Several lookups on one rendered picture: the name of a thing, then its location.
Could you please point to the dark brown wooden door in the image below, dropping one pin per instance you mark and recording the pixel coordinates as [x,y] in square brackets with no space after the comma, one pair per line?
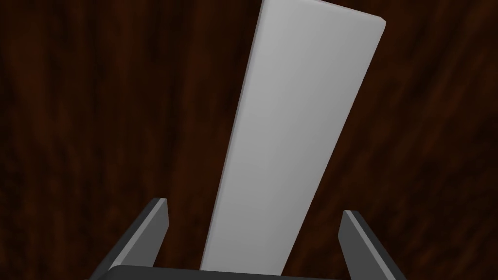
[97,116]

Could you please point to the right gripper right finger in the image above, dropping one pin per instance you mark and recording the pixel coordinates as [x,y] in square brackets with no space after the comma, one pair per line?
[363,249]

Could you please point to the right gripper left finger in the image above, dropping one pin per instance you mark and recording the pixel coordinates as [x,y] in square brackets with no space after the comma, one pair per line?
[144,233]

